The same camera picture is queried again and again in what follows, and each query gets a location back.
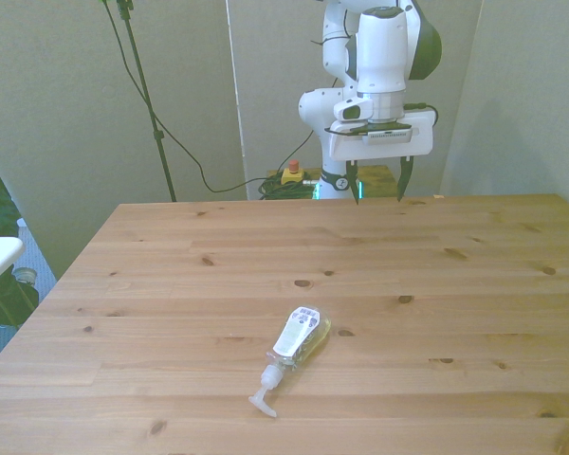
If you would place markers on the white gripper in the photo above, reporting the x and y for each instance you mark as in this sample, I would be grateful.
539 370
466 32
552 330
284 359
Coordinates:
379 148

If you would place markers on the clear sanitizer pump bottle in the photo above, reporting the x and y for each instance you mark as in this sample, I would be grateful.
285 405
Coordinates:
296 336

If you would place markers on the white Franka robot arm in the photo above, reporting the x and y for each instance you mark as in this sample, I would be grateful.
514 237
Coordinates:
379 47

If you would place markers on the yellow emergency stop box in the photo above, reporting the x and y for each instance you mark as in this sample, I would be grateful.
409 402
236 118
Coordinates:
293 174

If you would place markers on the small grey round jar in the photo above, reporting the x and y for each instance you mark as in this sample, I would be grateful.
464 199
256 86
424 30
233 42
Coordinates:
24 274

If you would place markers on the white vertical wall trim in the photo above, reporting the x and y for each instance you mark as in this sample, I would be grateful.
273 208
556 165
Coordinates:
237 95

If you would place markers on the black camera stand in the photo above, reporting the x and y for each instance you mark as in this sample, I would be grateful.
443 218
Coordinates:
144 95

